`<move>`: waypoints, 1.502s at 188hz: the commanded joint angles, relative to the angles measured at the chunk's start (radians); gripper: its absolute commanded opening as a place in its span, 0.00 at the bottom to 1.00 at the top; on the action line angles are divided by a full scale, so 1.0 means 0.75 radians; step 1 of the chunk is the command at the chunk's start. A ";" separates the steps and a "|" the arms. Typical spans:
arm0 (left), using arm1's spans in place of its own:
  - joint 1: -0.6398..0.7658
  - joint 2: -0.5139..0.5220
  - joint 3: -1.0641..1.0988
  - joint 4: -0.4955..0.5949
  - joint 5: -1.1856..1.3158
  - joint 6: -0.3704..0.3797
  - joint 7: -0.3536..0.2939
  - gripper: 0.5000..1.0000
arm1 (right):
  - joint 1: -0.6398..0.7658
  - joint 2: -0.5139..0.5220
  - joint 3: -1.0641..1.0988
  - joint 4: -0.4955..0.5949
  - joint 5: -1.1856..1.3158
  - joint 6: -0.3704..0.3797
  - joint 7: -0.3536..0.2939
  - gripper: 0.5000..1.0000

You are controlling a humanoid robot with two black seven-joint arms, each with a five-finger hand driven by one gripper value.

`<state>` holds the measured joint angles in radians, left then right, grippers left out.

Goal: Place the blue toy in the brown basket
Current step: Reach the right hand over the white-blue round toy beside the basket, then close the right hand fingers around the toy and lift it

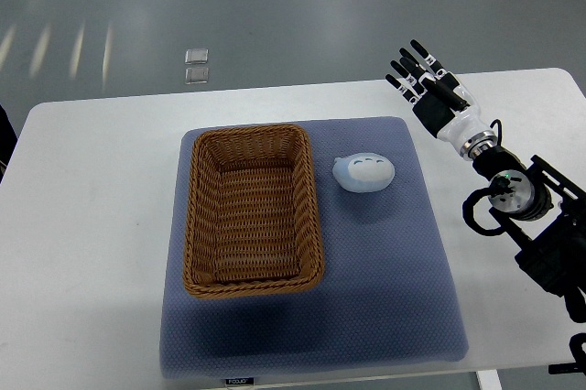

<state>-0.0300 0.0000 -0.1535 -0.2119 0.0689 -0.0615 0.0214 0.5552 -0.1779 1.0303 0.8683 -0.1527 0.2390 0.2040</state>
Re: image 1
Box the blue fabric mat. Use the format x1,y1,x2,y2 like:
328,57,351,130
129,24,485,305
159,116,468,379

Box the lower metal floor plate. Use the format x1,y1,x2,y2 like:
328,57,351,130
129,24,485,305
185,67,210,85

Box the metal floor plate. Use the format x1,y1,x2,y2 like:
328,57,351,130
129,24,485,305
184,48,209,65
185,67,210,85

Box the black object at left edge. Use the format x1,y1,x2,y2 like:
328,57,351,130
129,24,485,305
0,106,17,177

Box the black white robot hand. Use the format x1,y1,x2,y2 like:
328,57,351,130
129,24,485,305
385,39,496,155

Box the brown wicker basket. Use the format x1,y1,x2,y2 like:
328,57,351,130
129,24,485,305
182,124,325,299

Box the upper metal floor plate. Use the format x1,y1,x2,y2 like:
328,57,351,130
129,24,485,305
184,48,209,65

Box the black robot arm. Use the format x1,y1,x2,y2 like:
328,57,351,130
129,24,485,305
385,39,585,323

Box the blue white plush toy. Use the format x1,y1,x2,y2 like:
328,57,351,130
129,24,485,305
332,153,396,193

